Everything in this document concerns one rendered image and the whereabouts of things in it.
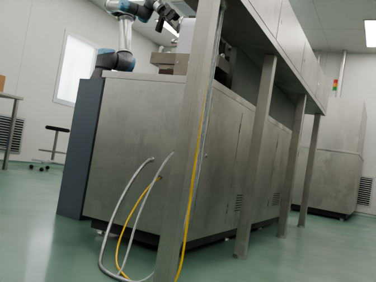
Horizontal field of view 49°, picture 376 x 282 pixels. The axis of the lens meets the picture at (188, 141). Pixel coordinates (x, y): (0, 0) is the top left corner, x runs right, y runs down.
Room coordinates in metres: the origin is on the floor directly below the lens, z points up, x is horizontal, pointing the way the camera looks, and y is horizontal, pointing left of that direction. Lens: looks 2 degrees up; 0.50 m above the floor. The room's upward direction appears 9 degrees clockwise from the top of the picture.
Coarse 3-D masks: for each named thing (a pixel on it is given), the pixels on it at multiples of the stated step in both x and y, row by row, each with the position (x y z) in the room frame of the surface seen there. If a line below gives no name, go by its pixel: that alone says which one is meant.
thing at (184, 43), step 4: (180, 40) 2.35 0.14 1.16; (184, 40) 2.34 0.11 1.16; (188, 40) 2.33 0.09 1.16; (180, 44) 2.35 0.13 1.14; (184, 44) 2.34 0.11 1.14; (188, 44) 2.33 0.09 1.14; (176, 48) 2.36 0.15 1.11; (180, 48) 2.35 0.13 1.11; (184, 48) 2.34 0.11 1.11; (188, 48) 2.33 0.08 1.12; (176, 52) 2.36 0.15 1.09; (180, 52) 2.35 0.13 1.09; (184, 52) 2.34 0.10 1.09; (188, 52) 2.33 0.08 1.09
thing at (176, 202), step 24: (216, 0) 1.45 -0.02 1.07; (216, 24) 1.48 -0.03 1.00; (192, 48) 1.46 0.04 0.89; (192, 72) 1.45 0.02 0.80; (264, 72) 2.27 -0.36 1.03; (192, 96) 1.44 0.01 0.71; (264, 96) 2.26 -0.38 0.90; (192, 120) 1.44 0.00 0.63; (264, 120) 2.25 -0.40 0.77; (192, 144) 1.45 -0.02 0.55; (312, 144) 4.05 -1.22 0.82; (192, 168) 1.48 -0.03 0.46; (288, 168) 3.21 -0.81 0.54; (312, 168) 4.03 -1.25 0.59; (168, 192) 1.46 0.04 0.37; (288, 192) 3.20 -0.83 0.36; (168, 216) 1.45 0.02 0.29; (240, 216) 2.27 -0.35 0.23; (288, 216) 3.24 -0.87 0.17; (168, 240) 1.44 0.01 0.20; (240, 240) 2.26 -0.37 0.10; (168, 264) 1.44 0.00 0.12
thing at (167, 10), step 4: (164, 4) 2.47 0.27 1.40; (168, 4) 2.48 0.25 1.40; (160, 8) 2.47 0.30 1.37; (164, 8) 2.48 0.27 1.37; (168, 8) 2.46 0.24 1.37; (160, 12) 2.50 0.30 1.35; (164, 12) 2.47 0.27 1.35; (168, 12) 2.44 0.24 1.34; (172, 12) 2.44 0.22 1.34; (176, 12) 2.48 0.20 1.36; (164, 16) 2.45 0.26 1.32; (168, 16) 2.45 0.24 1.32; (172, 16) 2.44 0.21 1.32; (176, 16) 2.45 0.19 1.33; (164, 20) 2.44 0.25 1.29; (176, 20) 2.48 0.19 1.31
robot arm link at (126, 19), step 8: (120, 16) 2.85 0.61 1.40; (128, 16) 2.85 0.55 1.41; (136, 16) 2.91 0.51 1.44; (120, 24) 2.85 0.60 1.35; (128, 24) 2.85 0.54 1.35; (120, 32) 2.83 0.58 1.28; (128, 32) 2.83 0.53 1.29; (120, 40) 2.81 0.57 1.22; (128, 40) 2.82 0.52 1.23; (120, 48) 2.79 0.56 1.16; (128, 48) 2.80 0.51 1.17; (120, 56) 2.74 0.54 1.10; (128, 56) 2.77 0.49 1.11; (120, 64) 2.73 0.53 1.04; (128, 64) 2.76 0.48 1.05
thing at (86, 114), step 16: (80, 80) 2.68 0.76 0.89; (96, 80) 2.62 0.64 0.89; (80, 96) 2.67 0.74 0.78; (96, 96) 2.61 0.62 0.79; (80, 112) 2.66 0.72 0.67; (96, 112) 2.60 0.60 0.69; (80, 128) 2.65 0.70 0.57; (96, 128) 2.61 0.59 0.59; (80, 144) 2.64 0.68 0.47; (80, 160) 2.63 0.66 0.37; (64, 176) 2.68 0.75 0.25; (80, 176) 2.62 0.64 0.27; (64, 192) 2.67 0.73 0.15; (80, 192) 2.61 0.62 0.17; (64, 208) 2.66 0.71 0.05; (80, 208) 2.60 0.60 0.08
